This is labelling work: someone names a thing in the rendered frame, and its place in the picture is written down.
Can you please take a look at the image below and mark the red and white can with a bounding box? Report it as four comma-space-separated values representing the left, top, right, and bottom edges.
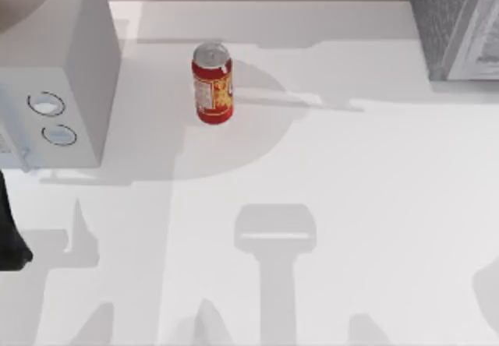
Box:
190, 41, 235, 125

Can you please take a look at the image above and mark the small microwave knob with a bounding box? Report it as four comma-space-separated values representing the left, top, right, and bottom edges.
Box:
41, 124, 78, 147

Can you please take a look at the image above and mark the large microwave knob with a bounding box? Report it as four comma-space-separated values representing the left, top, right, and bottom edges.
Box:
27, 90, 66, 117

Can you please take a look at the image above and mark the pale microwave oven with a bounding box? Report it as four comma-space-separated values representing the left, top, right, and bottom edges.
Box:
0, 0, 122, 174

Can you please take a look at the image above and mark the grey cabinet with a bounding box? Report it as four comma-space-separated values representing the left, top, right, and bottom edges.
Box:
403, 0, 499, 82

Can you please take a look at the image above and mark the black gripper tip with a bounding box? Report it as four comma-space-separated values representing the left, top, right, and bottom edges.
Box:
0, 169, 34, 273

